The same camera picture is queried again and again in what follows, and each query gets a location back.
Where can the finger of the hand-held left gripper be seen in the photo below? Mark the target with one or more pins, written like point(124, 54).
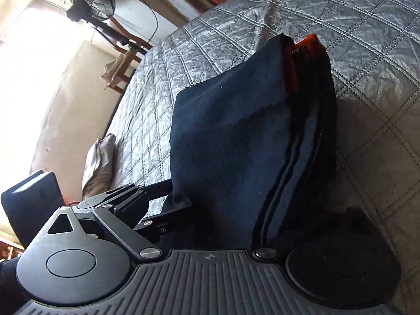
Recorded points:
point(154, 224)
point(98, 198)

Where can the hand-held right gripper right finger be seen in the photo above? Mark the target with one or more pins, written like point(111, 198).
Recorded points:
point(265, 253)

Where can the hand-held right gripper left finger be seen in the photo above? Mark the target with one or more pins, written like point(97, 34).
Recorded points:
point(131, 205)

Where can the navy jacket with orange lining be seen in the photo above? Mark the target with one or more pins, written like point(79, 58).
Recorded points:
point(229, 137)

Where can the beige cloth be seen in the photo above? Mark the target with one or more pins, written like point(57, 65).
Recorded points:
point(98, 164)

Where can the cream cloth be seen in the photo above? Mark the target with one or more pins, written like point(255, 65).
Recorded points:
point(113, 70)

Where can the wooden chair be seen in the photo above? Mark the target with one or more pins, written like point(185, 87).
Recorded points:
point(126, 69)

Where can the black standing fan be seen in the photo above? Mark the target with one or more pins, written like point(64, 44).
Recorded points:
point(98, 3)

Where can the silver quilted bed cover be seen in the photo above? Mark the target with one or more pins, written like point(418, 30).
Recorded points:
point(361, 39)

